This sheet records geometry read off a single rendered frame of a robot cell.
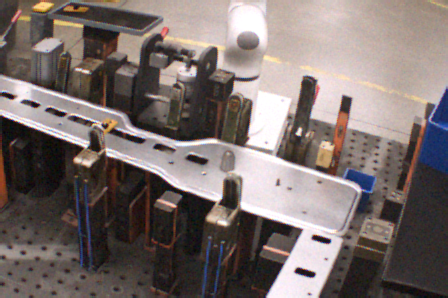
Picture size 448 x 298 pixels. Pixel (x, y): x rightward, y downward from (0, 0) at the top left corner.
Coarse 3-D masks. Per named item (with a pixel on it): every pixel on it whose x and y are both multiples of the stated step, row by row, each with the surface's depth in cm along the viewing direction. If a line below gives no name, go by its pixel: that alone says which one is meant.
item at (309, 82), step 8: (304, 80) 155; (312, 80) 157; (304, 88) 155; (312, 88) 157; (304, 96) 160; (312, 96) 158; (304, 104) 160; (312, 104) 159; (296, 112) 161; (304, 112) 161; (296, 120) 162; (304, 120) 162; (296, 128) 163; (304, 128) 161; (304, 136) 162
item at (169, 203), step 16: (160, 208) 145; (176, 208) 147; (160, 224) 148; (176, 224) 151; (160, 240) 150; (176, 240) 156; (160, 256) 155; (160, 272) 158; (176, 272) 163; (160, 288) 160
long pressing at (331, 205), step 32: (0, 96) 177; (32, 96) 178; (64, 96) 179; (32, 128) 166; (64, 128) 166; (128, 128) 169; (128, 160) 158; (160, 160) 159; (256, 160) 163; (192, 192) 151; (256, 192) 153; (288, 192) 154; (320, 192) 155; (352, 192) 156; (288, 224) 145; (320, 224) 145
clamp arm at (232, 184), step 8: (232, 176) 137; (240, 176) 137; (224, 184) 138; (232, 184) 137; (240, 184) 137; (224, 192) 140; (232, 192) 139; (240, 192) 140; (224, 200) 142; (232, 200) 141; (240, 200) 142; (232, 208) 142
